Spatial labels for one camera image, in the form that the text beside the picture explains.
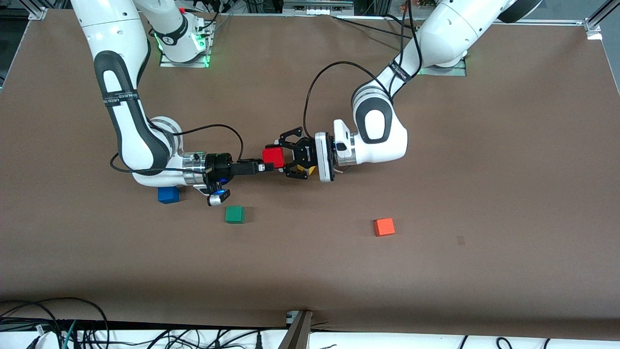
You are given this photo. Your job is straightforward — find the thin black base cable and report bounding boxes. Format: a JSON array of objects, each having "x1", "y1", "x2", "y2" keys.
[{"x1": 332, "y1": 15, "x2": 420, "y2": 39}]

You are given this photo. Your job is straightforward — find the orange wooden block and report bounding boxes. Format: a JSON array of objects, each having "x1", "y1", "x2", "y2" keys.
[{"x1": 374, "y1": 218, "x2": 396, "y2": 238}]

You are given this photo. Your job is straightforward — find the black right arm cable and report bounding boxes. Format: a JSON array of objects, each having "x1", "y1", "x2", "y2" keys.
[{"x1": 110, "y1": 124, "x2": 245, "y2": 175}]

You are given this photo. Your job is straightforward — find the blue wooden block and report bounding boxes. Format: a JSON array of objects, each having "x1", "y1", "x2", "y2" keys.
[{"x1": 157, "y1": 186, "x2": 180, "y2": 205}]

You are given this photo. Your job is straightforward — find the aluminium left arm base plate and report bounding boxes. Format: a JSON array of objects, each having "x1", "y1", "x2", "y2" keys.
[{"x1": 419, "y1": 56, "x2": 468, "y2": 77}]

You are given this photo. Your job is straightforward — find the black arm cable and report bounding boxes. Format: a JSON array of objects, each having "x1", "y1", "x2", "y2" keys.
[
  {"x1": 303, "y1": 0, "x2": 423, "y2": 128},
  {"x1": 110, "y1": 124, "x2": 245, "y2": 175}
]

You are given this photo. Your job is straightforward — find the black looping cable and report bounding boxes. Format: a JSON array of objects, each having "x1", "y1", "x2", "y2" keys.
[{"x1": 0, "y1": 297, "x2": 111, "y2": 349}]

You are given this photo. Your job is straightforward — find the red wooden block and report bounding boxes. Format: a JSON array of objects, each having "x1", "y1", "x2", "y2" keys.
[{"x1": 262, "y1": 146, "x2": 287, "y2": 169}]

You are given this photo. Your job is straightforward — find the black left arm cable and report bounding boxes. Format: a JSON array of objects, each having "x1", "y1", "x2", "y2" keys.
[{"x1": 303, "y1": 0, "x2": 423, "y2": 128}]

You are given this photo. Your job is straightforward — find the aluminium right arm base plate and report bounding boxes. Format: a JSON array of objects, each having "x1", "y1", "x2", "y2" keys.
[{"x1": 159, "y1": 19, "x2": 214, "y2": 68}]

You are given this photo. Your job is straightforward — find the green cable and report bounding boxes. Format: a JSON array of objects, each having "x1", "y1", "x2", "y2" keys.
[{"x1": 62, "y1": 320, "x2": 78, "y2": 349}]

